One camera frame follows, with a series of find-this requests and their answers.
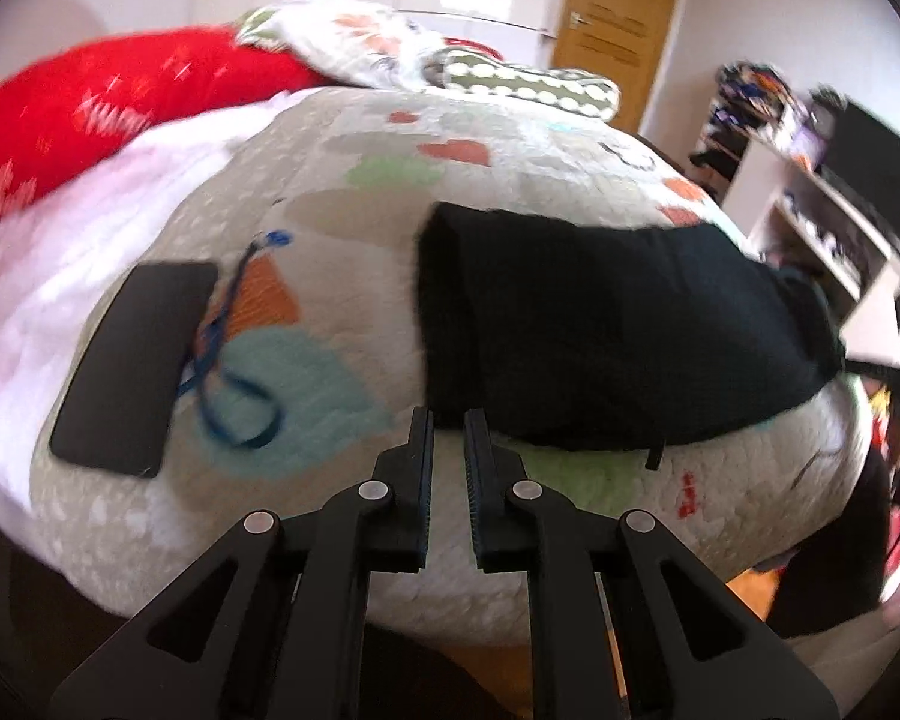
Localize black pants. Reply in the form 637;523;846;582
416;203;845;458

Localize curved grey headboard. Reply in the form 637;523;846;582
0;0;107;83

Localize white bed sheet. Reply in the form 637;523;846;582
0;93;304;512

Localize red pillow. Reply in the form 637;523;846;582
0;26;329;223

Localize green hedgehog bolster pillow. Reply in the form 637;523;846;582
422;47;621;124

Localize white tv cabinet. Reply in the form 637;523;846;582
722;137;900;366

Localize black television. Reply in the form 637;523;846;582
816;101;900;255

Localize blue lanyard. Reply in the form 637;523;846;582
175;227;296;454

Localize floral white pillow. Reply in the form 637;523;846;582
233;0;445;91

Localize wooden door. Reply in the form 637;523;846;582
551;0;676;133

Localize heart patterned quilt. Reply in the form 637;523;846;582
30;88;870;616

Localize black smartphone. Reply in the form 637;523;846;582
48;262;219;478

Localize shoe rack with clutter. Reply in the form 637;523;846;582
688;60;806;205

